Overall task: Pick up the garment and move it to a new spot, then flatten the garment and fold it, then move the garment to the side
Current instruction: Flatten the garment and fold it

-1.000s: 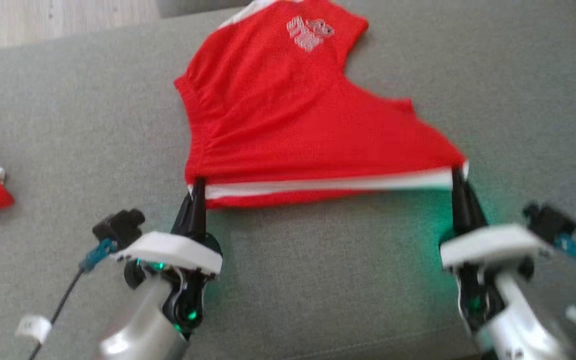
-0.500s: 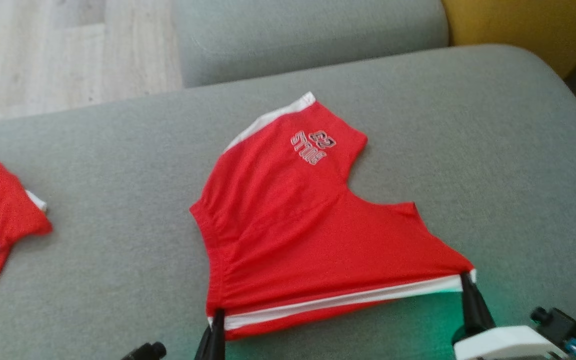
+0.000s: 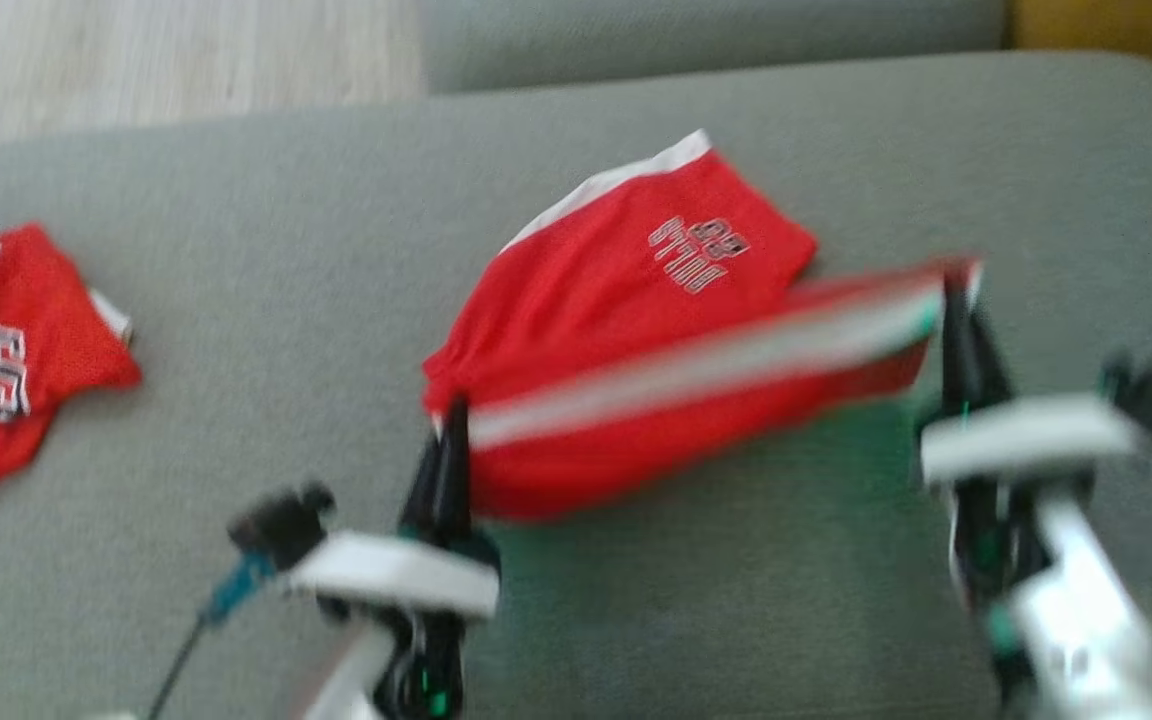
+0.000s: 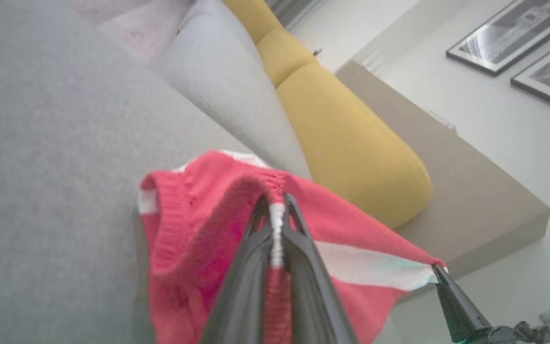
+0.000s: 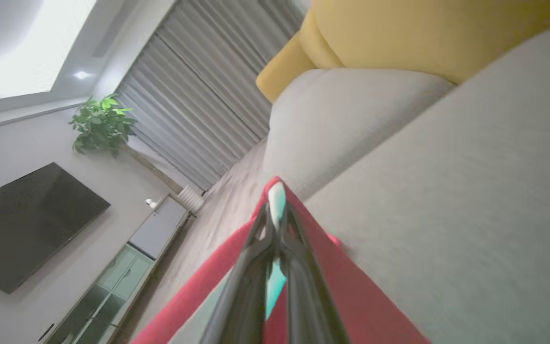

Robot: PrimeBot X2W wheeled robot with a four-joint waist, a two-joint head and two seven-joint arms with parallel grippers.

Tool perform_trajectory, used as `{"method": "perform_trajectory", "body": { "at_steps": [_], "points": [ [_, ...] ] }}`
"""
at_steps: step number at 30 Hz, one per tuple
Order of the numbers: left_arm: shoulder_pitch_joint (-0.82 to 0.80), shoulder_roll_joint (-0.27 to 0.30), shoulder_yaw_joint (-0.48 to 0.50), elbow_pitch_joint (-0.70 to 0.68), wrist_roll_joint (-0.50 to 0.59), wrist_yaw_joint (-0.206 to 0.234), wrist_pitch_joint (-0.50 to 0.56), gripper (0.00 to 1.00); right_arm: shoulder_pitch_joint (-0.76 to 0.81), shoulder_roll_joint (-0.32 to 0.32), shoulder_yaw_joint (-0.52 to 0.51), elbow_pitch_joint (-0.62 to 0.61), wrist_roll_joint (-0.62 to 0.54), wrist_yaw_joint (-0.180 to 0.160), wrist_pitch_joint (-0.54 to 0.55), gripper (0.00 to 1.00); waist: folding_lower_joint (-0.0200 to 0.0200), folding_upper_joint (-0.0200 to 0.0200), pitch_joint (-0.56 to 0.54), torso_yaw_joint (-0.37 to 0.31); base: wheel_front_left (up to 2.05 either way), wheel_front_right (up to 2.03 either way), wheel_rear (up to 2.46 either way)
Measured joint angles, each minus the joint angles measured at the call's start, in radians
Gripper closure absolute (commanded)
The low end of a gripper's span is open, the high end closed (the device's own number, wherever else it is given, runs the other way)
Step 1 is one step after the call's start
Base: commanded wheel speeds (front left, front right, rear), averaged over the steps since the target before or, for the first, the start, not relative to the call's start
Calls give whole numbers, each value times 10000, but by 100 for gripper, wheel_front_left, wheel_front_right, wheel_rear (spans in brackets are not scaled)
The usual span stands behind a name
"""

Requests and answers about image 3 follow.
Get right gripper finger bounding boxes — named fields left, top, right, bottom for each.
left=967, top=304, right=1016, bottom=407
left=940, top=268, right=973, bottom=408

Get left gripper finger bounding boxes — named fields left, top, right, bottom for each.
left=400, top=430, right=445, bottom=539
left=440, top=394, right=475, bottom=538

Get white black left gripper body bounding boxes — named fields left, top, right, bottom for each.
left=286, top=528, right=503, bottom=717

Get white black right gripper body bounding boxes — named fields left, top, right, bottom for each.
left=918, top=392, right=1143, bottom=612

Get red Bulls basketball shorts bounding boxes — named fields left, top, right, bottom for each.
left=422, top=129, right=984, bottom=524

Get red Bulls jersey white sleeves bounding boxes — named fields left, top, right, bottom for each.
left=0, top=208, right=143, bottom=503

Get grey fabric sofa seat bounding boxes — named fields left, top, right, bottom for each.
left=0, top=50, right=1152, bottom=720

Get yellow upholstered back panel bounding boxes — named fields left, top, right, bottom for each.
left=1011, top=0, right=1152, bottom=98

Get grey fabric sofa cushion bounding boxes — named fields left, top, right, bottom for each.
left=421, top=0, right=1013, bottom=97

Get black cable with blue plug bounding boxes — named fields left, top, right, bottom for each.
left=144, top=550, right=283, bottom=720

